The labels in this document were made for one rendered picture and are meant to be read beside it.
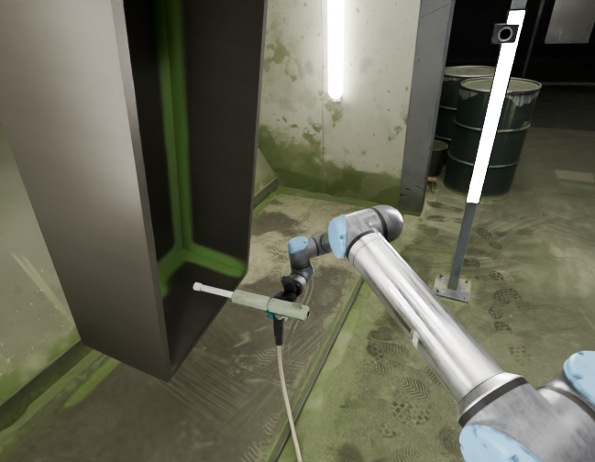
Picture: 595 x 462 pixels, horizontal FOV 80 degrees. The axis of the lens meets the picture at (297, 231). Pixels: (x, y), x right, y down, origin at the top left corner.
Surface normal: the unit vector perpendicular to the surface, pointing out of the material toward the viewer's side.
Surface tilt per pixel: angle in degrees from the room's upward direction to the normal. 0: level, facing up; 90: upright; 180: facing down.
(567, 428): 15
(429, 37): 90
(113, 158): 91
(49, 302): 57
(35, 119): 91
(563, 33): 81
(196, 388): 0
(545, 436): 10
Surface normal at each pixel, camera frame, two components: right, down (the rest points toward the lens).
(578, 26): -0.43, 0.36
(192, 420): -0.05, -0.84
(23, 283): 0.72, -0.30
